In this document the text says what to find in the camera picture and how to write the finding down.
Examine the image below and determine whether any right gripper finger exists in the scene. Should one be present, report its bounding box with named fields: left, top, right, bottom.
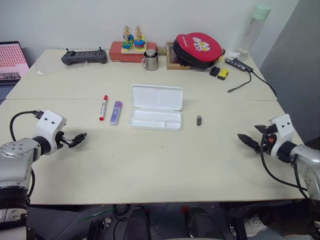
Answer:
left=254, top=124, right=268, bottom=135
left=236, top=133, right=263, bottom=153

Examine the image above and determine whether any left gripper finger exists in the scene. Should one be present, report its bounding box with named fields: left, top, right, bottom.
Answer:
left=67, top=139, right=85, bottom=149
left=73, top=132, right=88, bottom=143

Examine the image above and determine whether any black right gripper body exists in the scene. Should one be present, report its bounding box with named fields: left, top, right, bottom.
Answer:
left=259, top=124, right=278, bottom=155

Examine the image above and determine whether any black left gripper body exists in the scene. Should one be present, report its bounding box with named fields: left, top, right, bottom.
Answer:
left=55, top=131, right=76, bottom=149

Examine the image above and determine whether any white plastic case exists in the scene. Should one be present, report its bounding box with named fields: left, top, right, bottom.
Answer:
left=127, top=83, right=185, bottom=132

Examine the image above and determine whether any red white marker pen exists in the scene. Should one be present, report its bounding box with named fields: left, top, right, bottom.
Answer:
left=98, top=94, right=109, bottom=122

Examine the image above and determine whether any purple highlighter pen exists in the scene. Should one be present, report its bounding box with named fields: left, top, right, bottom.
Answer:
left=109, top=100, right=124, bottom=126

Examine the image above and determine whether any yellow black small block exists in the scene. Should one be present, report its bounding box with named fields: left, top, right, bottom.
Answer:
left=216, top=68, right=230, bottom=82

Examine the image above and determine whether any grey USB hub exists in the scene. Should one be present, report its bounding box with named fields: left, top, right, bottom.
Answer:
left=224, top=57, right=254, bottom=74

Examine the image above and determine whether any green thin stick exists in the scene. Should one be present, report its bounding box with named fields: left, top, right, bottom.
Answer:
left=77, top=208, right=114, bottom=222

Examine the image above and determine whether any dark grey handheld controller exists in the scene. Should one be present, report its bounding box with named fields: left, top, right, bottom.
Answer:
left=60, top=47, right=109, bottom=67

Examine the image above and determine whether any white crumpled tissue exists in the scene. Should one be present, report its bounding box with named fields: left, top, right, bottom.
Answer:
left=224, top=49, right=241, bottom=60

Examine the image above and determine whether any white sneaker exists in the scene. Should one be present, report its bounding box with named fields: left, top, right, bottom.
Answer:
left=243, top=214, right=269, bottom=238

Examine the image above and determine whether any red cardboard box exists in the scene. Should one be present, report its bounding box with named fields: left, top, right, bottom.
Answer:
left=108, top=40, right=158, bottom=64

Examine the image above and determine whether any open laptop pink screen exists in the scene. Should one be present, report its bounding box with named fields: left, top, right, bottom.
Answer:
left=0, top=40, right=30, bottom=106

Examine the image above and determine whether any dark rounded shape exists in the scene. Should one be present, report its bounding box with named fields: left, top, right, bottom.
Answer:
left=124, top=205, right=152, bottom=240
left=184, top=205, right=226, bottom=240

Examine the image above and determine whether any clear bottle green cap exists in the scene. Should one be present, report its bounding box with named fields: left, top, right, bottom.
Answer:
left=235, top=3, right=272, bottom=61

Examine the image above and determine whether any red black boxing pad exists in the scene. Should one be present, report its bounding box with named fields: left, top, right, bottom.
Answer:
left=172, top=32, right=223, bottom=70

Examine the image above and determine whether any stainless steel mug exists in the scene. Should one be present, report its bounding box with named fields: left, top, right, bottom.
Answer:
left=140, top=48, right=160, bottom=72

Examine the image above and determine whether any wooden colourful stacking toy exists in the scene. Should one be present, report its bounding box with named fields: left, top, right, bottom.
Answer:
left=120, top=24, right=148, bottom=54

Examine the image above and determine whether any wooden tray box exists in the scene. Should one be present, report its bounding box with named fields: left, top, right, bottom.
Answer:
left=165, top=41, right=194, bottom=71

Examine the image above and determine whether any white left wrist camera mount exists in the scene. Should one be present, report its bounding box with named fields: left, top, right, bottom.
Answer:
left=32, top=109, right=68, bottom=155

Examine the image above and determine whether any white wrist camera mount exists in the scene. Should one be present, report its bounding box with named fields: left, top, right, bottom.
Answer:
left=268, top=113, right=300, bottom=159
left=32, top=109, right=68, bottom=155

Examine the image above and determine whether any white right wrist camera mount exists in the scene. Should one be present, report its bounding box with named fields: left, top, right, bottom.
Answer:
left=268, top=113, right=300, bottom=159

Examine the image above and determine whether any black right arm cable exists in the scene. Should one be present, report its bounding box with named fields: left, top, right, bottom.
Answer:
left=259, top=138, right=311, bottom=199

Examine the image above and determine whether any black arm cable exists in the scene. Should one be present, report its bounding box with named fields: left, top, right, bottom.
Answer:
left=259, top=138, right=311, bottom=199
left=9, top=109, right=45, bottom=142

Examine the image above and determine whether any black USB hub cable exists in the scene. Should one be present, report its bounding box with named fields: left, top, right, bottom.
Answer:
left=226, top=70, right=279, bottom=101

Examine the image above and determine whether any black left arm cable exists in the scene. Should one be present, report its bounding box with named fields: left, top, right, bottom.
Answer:
left=9, top=109, right=45, bottom=142

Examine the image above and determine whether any black floor cable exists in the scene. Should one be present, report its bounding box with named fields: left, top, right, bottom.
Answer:
left=112, top=204, right=131, bottom=222

